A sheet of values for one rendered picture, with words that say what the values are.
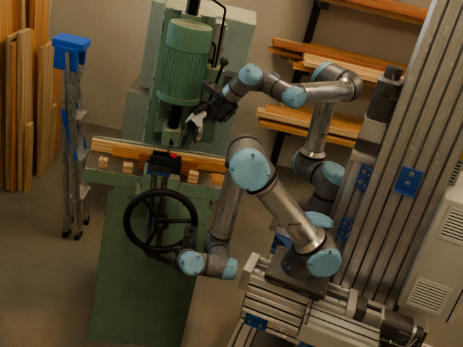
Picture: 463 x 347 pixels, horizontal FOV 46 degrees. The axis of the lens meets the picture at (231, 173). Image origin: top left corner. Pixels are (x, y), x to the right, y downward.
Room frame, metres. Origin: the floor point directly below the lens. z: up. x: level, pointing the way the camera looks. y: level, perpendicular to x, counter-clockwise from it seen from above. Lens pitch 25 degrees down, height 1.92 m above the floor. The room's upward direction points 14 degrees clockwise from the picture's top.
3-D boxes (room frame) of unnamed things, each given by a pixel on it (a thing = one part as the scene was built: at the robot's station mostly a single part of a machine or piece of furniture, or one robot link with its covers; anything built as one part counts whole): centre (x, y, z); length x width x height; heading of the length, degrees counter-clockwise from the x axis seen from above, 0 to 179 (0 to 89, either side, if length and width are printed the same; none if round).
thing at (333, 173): (2.18, -0.43, 0.98); 0.13 x 0.12 x 0.14; 45
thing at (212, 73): (2.37, 0.18, 1.23); 0.09 x 0.08 x 0.15; 11
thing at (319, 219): (1.69, -0.33, 0.98); 0.13 x 0.12 x 0.14; 10
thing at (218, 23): (2.47, 0.21, 1.40); 0.10 x 0.06 x 0.16; 11
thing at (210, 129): (2.34, 0.17, 1.02); 0.09 x 0.07 x 0.12; 101
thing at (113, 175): (2.02, 0.29, 0.87); 0.61 x 0.30 x 0.06; 101
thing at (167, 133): (2.14, 0.29, 1.03); 0.14 x 0.07 x 0.09; 11
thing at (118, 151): (2.14, 0.22, 0.92); 0.60 x 0.02 x 0.04; 101
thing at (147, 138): (2.41, 0.35, 1.16); 0.22 x 0.22 x 0.72; 11
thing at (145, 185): (1.93, 0.27, 0.91); 0.15 x 0.14 x 0.09; 101
